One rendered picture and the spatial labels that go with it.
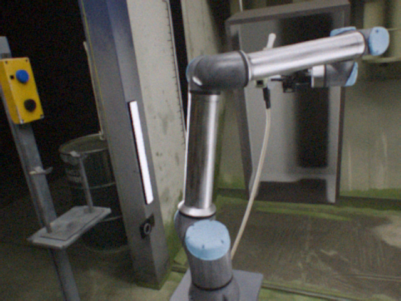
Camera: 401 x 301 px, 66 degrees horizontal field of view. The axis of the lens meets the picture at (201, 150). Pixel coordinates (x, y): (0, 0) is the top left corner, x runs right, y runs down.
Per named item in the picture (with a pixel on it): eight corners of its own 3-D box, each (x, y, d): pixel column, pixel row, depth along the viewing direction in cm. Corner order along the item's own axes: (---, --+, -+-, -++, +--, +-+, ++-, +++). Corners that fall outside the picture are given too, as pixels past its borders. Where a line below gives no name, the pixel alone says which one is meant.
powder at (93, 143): (49, 150, 255) (49, 148, 255) (106, 133, 293) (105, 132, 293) (83, 159, 220) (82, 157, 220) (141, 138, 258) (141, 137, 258)
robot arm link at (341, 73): (355, 59, 126) (353, 84, 129) (322, 61, 130) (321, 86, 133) (359, 60, 118) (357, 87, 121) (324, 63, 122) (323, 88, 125)
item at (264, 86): (270, 122, 133) (265, 73, 120) (259, 122, 135) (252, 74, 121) (279, 71, 168) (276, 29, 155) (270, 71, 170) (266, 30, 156)
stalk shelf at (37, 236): (76, 207, 165) (76, 205, 165) (111, 212, 157) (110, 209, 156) (27, 241, 138) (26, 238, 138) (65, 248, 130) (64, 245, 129)
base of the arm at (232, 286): (231, 321, 102) (229, 297, 99) (180, 309, 110) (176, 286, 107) (245, 281, 119) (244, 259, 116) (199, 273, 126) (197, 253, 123)
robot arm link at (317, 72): (324, 71, 121) (322, 60, 128) (311, 72, 123) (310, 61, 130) (322, 91, 127) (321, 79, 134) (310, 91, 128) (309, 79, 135)
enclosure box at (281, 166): (254, 172, 249) (237, 11, 191) (335, 174, 228) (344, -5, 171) (247, 200, 220) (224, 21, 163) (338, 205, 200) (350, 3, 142)
